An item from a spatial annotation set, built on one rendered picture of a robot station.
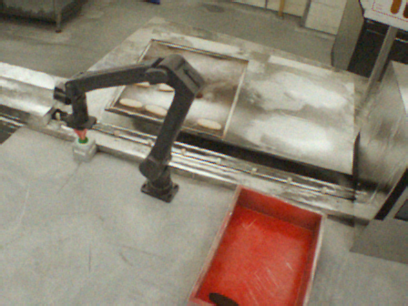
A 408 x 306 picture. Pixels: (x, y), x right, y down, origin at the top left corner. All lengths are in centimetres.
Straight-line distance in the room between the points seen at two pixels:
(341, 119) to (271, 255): 73
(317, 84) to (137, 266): 117
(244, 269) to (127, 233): 40
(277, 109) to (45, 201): 101
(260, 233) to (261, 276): 17
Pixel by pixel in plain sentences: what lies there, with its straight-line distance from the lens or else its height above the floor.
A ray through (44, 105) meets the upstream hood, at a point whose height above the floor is 92.
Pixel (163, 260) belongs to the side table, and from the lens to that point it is 124.
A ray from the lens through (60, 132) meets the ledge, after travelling 159.
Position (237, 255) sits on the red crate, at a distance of 128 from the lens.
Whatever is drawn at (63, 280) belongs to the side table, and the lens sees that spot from 122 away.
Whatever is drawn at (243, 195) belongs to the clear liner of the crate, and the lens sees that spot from 134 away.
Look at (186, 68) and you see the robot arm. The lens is 106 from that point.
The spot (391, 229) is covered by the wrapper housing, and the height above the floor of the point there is 98.
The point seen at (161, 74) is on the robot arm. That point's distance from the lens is 102.
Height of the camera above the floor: 190
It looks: 40 degrees down
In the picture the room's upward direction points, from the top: 5 degrees clockwise
